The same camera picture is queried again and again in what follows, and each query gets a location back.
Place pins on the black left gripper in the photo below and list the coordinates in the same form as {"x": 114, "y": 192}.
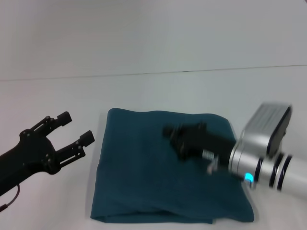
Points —
{"x": 24, "y": 158}

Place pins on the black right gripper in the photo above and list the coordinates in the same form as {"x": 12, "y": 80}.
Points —
{"x": 206, "y": 146}

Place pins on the teal t-shirt with FREE print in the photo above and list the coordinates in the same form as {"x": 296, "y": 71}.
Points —
{"x": 144, "y": 179}

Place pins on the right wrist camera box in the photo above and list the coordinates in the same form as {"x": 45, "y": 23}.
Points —
{"x": 266, "y": 129}

